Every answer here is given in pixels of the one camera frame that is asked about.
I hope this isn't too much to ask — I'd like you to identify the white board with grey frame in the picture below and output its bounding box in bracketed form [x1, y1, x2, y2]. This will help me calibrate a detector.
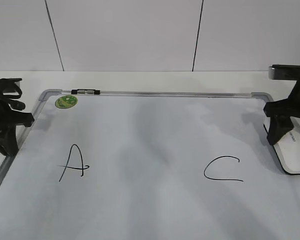
[0, 90, 300, 240]

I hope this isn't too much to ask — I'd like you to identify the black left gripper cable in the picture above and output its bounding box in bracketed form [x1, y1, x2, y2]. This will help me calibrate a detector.
[0, 81, 26, 112]

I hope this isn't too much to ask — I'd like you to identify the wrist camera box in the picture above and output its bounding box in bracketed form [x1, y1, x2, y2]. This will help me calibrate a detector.
[268, 64, 300, 81]
[1, 78, 23, 97]

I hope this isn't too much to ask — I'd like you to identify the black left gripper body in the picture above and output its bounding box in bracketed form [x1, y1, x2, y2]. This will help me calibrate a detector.
[0, 98, 35, 134]

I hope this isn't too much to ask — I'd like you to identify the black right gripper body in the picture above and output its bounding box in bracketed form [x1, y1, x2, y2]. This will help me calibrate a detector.
[263, 79, 300, 118]

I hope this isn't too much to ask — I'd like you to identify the white board eraser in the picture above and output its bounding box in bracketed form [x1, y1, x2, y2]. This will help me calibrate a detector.
[273, 117, 300, 175]

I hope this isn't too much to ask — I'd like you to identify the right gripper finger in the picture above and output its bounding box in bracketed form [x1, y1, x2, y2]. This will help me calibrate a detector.
[267, 115, 294, 145]

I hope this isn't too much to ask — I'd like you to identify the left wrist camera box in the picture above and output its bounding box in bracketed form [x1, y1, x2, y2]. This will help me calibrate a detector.
[1, 78, 23, 97]

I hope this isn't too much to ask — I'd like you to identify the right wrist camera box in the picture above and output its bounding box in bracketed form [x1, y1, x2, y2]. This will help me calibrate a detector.
[268, 64, 300, 81]

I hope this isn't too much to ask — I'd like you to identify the round green magnet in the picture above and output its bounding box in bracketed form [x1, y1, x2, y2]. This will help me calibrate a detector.
[55, 95, 78, 109]

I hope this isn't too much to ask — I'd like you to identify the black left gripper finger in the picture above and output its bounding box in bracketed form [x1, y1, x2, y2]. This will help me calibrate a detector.
[0, 126, 19, 156]

